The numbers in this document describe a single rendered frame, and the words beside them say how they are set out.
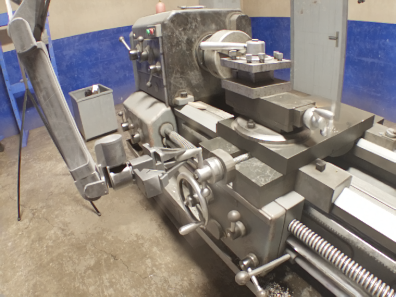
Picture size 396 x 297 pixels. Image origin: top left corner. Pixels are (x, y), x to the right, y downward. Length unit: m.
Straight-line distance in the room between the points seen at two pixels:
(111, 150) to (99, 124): 2.74
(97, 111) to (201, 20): 2.18
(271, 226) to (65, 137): 0.55
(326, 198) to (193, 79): 0.93
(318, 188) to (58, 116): 0.65
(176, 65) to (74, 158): 0.86
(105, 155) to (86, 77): 3.98
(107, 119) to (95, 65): 1.45
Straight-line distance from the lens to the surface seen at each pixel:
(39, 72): 0.58
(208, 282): 1.51
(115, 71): 4.63
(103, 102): 3.27
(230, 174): 0.72
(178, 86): 1.35
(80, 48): 4.50
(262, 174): 0.71
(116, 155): 0.59
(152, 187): 0.56
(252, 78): 0.82
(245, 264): 0.83
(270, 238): 0.75
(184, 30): 1.33
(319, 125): 0.70
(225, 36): 1.21
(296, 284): 1.04
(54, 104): 0.58
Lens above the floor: 1.26
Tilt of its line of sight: 27 degrees down
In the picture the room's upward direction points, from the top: 5 degrees counter-clockwise
